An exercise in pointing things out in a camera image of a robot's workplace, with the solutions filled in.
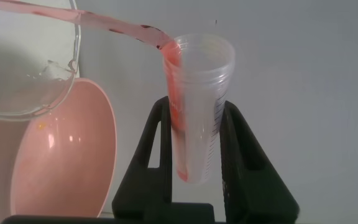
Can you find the clear glass beaker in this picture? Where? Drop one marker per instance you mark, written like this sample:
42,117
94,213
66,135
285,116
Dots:
26,77

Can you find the pink bowl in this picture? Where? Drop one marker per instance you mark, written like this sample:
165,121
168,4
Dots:
67,161

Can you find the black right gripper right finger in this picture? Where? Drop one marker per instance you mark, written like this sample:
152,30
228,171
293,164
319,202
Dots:
247,186

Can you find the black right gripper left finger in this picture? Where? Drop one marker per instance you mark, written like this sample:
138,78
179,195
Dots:
158,186

